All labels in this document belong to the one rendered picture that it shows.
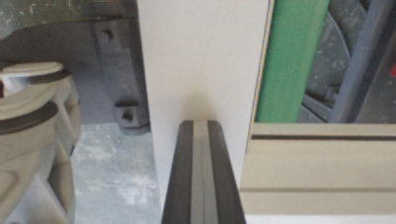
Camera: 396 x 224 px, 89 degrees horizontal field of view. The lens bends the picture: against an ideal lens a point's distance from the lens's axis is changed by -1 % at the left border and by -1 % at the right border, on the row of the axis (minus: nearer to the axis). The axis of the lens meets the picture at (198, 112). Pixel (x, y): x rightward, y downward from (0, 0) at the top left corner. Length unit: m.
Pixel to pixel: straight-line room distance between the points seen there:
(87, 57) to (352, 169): 0.93
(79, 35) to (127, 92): 0.28
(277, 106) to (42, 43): 0.98
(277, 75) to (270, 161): 0.07
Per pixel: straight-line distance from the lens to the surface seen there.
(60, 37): 1.01
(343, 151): 0.21
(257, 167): 0.16
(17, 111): 0.56
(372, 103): 0.62
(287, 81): 0.17
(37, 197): 0.41
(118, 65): 0.91
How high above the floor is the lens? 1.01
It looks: 62 degrees down
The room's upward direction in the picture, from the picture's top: 180 degrees clockwise
